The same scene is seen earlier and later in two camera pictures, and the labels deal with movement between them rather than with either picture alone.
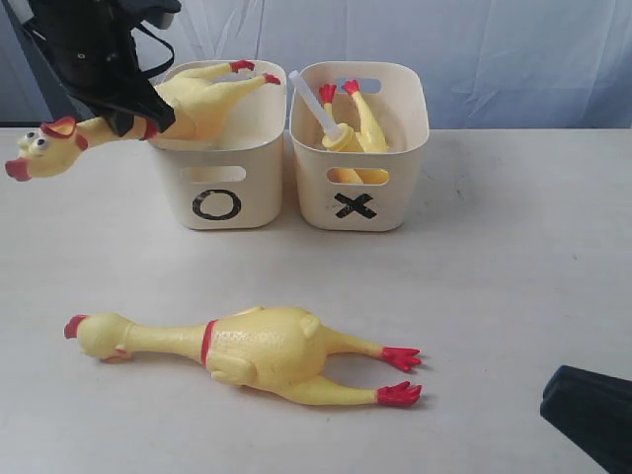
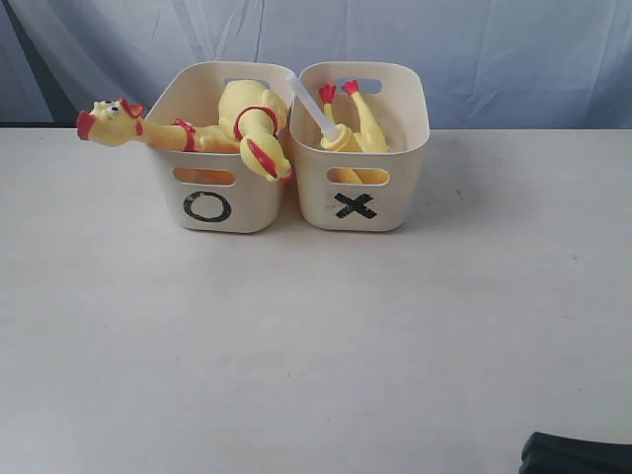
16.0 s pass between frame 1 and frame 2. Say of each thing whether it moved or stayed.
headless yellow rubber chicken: stayed
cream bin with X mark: stayed
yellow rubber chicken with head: moved
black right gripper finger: moved
